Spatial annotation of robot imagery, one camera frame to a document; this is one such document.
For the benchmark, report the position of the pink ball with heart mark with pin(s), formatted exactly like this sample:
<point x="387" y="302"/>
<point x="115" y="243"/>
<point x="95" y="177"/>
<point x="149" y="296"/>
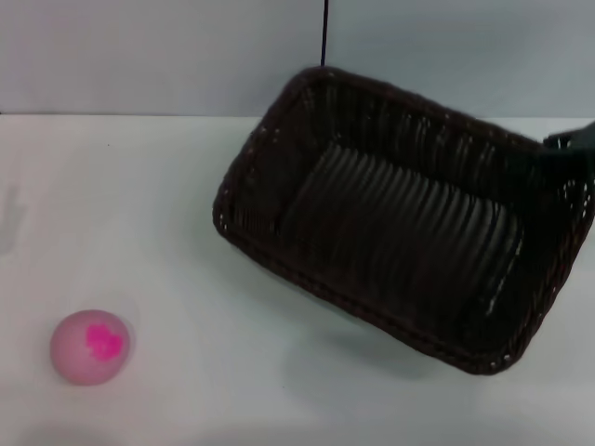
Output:
<point x="79" y="358"/>

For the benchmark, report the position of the dark brown woven basket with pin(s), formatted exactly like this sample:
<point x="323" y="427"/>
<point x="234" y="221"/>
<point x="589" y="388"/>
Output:
<point x="395" y="223"/>

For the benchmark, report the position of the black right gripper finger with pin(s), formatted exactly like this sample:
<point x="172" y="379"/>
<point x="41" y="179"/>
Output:
<point x="574" y="148"/>

